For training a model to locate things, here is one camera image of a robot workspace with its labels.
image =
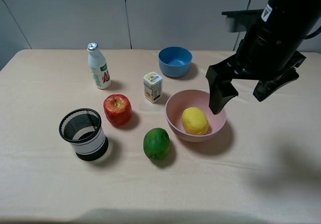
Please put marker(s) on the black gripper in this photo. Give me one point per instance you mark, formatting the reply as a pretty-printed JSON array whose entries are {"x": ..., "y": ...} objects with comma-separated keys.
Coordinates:
[{"x": 265, "y": 55}]

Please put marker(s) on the yellow lemon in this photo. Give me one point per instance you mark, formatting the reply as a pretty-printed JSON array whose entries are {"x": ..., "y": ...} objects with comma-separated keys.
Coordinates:
[{"x": 194, "y": 121}]

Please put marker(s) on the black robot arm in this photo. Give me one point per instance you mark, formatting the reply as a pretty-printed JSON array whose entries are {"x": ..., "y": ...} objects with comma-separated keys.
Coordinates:
[{"x": 284, "y": 12}]

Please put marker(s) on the pink plastic bowl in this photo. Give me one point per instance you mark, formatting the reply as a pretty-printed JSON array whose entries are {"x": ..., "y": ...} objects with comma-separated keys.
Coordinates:
[{"x": 182, "y": 100}]

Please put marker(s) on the blue plastic bowl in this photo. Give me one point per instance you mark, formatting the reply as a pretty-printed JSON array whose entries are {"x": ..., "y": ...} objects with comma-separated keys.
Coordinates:
[{"x": 175, "y": 61}]

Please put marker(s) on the beige tablecloth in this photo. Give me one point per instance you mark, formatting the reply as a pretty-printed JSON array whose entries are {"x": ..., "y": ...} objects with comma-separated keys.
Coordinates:
[{"x": 72, "y": 153}]

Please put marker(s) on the small yellow-white carton box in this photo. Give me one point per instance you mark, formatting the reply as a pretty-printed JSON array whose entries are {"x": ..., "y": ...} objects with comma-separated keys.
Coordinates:
[{"x": 153, "y": 86}]

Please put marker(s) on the green lime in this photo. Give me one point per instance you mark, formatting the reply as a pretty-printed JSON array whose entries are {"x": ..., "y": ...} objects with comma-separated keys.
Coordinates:
[{"x": 156, "y": 144}]

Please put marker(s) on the red apple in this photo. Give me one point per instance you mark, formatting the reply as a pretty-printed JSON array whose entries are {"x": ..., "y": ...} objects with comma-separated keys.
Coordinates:
[{"x": 118, "y": 110}]

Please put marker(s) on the white yogurt drink bottle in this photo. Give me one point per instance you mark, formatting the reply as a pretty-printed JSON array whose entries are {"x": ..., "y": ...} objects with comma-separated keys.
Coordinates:
[{"x": 98, "y": 66}]

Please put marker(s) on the black mesh pen holder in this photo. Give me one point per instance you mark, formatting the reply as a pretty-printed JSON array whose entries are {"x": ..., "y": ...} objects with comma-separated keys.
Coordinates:
[{"x": 82, "y": 129}]

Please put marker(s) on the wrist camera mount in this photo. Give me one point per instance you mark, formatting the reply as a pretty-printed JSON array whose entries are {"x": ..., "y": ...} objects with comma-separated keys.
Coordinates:
[{"x": 241, "y": 21}]

